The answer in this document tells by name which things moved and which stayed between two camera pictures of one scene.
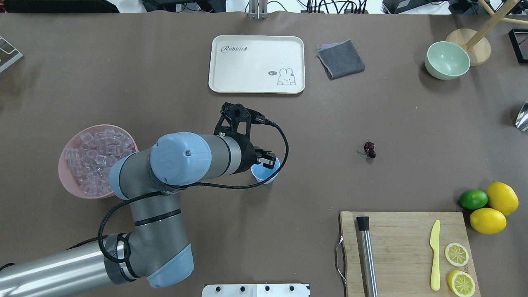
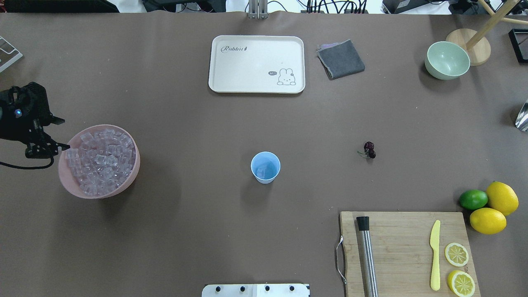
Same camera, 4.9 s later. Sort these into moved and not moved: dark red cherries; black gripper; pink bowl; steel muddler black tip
Moved: black gripper
Not moved: steel muddler black tip; dark red cherries; pink bowl
